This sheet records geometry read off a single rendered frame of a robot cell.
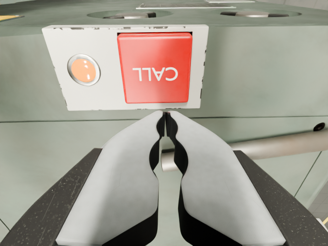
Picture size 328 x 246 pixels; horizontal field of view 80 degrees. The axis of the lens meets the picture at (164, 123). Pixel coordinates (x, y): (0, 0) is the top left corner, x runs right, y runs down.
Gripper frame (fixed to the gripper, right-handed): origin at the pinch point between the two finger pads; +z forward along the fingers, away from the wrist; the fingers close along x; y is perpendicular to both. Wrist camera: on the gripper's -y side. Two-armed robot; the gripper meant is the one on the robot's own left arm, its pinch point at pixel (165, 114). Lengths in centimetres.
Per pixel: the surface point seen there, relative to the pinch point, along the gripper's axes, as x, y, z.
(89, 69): -6.6, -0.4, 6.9
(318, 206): 206, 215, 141
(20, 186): -18.8, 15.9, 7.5
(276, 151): 12.2, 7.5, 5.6
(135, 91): -2.5, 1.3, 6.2
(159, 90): -0.4, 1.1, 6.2
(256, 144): 10.2, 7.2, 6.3
